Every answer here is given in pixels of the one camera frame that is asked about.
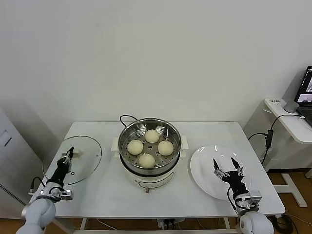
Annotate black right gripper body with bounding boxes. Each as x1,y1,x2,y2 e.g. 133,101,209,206
223,172,251,195

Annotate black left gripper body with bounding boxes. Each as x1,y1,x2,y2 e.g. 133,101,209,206
48,165,71,187

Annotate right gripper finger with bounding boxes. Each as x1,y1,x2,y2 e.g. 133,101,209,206
213,158,230,180
231,157,244,176

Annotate round glass pot lid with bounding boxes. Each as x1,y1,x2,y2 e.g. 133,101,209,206
42,136,102,185

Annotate white steamed baozi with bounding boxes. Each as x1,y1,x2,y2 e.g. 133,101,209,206
127,139,144,156
145,129,160,143
157,140,174,156
138,153,156,169

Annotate white round plate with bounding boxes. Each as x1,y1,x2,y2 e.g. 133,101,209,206
189,145,247,201

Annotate white cabinet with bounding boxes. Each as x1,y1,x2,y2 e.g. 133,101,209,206
0,107,48,219

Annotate white side desk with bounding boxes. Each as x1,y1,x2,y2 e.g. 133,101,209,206
243,97,312,209

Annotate cream electric cooker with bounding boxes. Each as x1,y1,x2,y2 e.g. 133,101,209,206
112,146,190,195

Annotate white power strip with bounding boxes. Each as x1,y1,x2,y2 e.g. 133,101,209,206
157,218,185,230

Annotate grey cylindrical speaker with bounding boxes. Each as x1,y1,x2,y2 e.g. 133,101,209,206
283,101,300,114

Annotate black open laptop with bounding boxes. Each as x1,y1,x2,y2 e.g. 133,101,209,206
293,65,312,120

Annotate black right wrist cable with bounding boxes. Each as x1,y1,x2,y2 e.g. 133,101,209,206
228,187,241,215

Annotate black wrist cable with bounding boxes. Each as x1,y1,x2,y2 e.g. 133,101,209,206
228,187,241,215
28,176,49,195

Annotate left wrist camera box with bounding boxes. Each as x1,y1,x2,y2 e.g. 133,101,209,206
52,189,74,202

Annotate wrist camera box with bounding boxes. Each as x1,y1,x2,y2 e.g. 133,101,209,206
52,189,74,202
243,190,263,208

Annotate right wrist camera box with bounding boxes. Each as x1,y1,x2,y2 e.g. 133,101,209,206
243,190,263,208

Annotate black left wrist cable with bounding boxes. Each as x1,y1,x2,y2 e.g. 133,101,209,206
28,176,49,195

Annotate white table frame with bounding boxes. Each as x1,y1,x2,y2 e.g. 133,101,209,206
58,215,283,234

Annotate black power adapter cable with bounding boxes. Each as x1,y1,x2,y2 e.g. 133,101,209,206
248,114,305,164

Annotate black floor cable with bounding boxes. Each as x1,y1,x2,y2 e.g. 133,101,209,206
276,214,297,234

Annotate black cooker power cord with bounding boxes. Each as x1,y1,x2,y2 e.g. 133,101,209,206
119,114,141,127

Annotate white floor cable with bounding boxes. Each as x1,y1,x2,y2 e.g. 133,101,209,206
97,218,117,230

